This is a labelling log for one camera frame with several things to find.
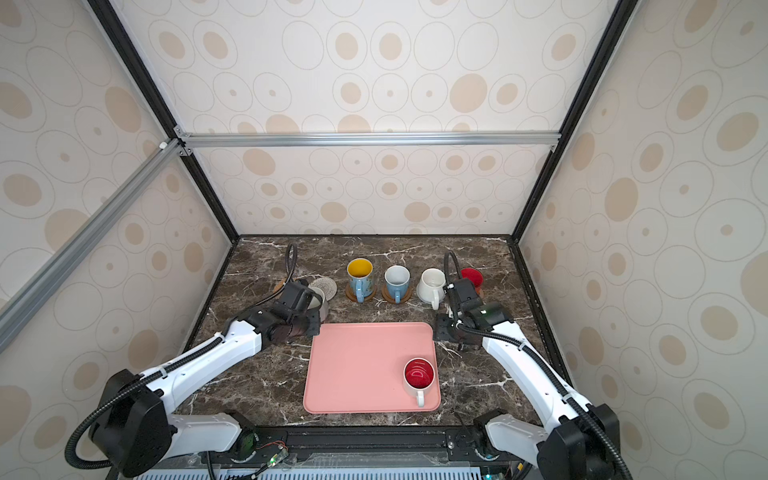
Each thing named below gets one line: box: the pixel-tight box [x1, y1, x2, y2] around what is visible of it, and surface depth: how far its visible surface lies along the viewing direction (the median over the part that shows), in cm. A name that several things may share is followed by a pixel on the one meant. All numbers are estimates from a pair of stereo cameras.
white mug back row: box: [416, 268, 447, 310], surface depth 97 cm
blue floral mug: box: [384, 265, 411, 304], surface depth 97 cm
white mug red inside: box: [403, 357, 436, 408], surface depth 80 cm
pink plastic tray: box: [303, 323, 441, 414], surface depth 85 cm
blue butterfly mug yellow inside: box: [346, 258, 374, 303], surface depth 96 cm
